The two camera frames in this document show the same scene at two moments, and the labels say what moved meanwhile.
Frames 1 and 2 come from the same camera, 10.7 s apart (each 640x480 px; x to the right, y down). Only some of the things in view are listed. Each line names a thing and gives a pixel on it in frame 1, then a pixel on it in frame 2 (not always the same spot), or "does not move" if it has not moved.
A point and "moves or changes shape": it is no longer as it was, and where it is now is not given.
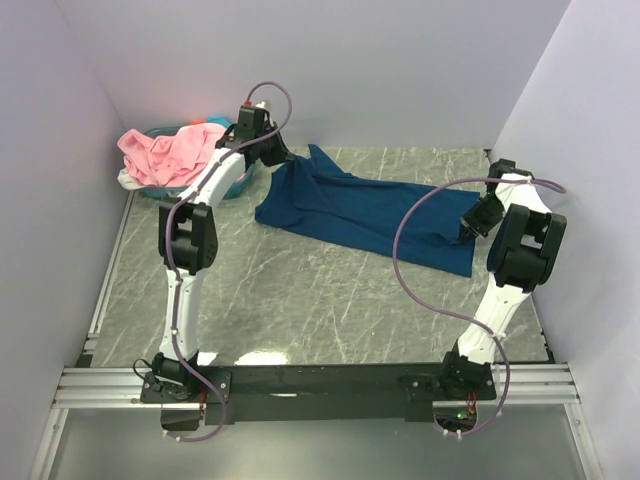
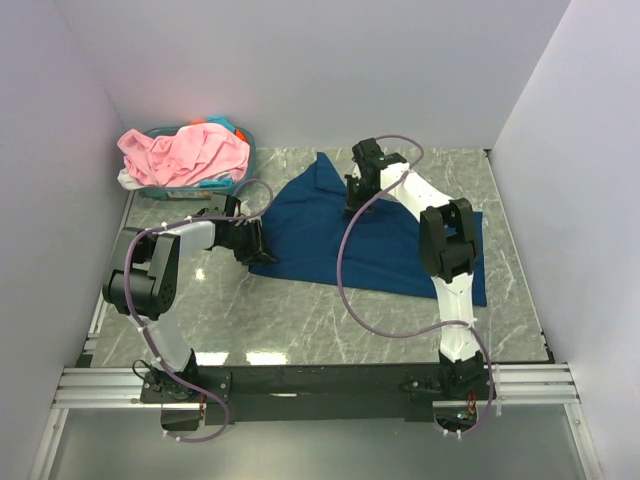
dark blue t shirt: x=313 y=194 moves or changes shape
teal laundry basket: x=237 y=189 does not move
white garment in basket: x=126 y=180 does not move
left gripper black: x=282 y=153 to x=257 y=251
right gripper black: x=480 y=229 to x=350 y=201
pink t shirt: x=158 y=160 does not move
